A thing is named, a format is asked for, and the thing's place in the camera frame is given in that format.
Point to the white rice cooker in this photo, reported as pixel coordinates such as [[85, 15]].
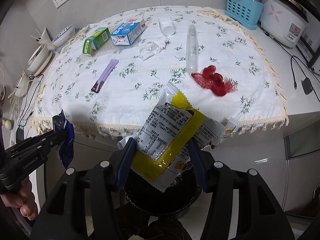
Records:
[[284, 20]]

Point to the blue white porcelain bowl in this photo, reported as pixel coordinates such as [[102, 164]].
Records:
[[63, 36]]

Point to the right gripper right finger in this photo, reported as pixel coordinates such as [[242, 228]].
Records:
[[200, 160]]

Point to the green carton box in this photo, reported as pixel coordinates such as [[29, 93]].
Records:
[[96, 41]]

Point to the red mesh net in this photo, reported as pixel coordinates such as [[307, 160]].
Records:
[[209, 79]]

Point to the white funnel holder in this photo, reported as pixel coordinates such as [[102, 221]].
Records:
[[44, 39]]

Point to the purple snack stick wrapper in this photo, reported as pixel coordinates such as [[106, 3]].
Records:
[[103, 77]]

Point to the person's left hand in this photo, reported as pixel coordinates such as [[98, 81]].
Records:
[[24, 200]]

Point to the toaster oven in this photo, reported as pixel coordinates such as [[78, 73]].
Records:
[[308, 45]]

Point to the black power adapter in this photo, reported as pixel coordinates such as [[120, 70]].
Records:
[[307, 86]]

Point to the blue foil wrapper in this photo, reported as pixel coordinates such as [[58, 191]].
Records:
[[65, 130]]

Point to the blue milk carton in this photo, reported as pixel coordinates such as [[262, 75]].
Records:
[[128, 32]]

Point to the yellow white snack bag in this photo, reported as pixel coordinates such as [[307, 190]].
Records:
[[162, 142]]

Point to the crumpled white tissue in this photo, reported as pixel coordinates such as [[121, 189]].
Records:
[[153, 48]]

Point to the clear plastic tube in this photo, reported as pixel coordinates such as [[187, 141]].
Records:
[[192, 56]]

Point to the blue utensil basket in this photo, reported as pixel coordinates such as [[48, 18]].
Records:
[[246, 12]]

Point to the floral white tablecloth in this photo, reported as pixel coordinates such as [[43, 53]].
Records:
[[119, 108]]

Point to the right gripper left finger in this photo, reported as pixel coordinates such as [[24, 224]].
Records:
[[124, 162]]

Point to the white stacked bowls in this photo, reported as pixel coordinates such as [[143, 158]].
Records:
[[40, 59]]

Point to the white plastic cup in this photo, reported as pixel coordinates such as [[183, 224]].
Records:
[[166, 26]]

